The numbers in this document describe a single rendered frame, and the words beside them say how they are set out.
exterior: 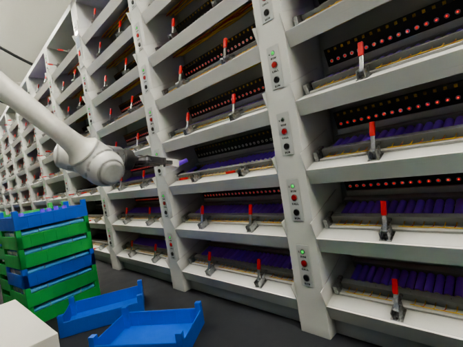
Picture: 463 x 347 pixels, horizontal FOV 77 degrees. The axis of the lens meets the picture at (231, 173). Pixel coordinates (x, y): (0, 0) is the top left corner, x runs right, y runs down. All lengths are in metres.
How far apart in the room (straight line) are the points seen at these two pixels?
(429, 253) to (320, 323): 0.37
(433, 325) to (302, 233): 0.35
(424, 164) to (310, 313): 0.52
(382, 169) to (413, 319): 0.36
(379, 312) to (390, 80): 0.56
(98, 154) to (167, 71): 0.70
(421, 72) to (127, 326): 1.17
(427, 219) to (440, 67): 0.33
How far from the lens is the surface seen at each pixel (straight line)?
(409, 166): 0.75
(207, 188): 1.14
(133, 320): 1.25
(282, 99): 0.88
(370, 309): 0.91
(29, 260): 1.51
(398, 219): 0.84
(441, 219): 0.82
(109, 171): 0.87
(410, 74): 0.75
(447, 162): 0.74
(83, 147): 0.90
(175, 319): 1.18
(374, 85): 0.77
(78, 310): 1.54
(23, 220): 1.50
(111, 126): 1.81
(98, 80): 2.10
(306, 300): 0.97
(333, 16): 0.85
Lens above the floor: 0.52
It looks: 1 degrees down
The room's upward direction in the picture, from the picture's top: 9 degrees counter-clockwise
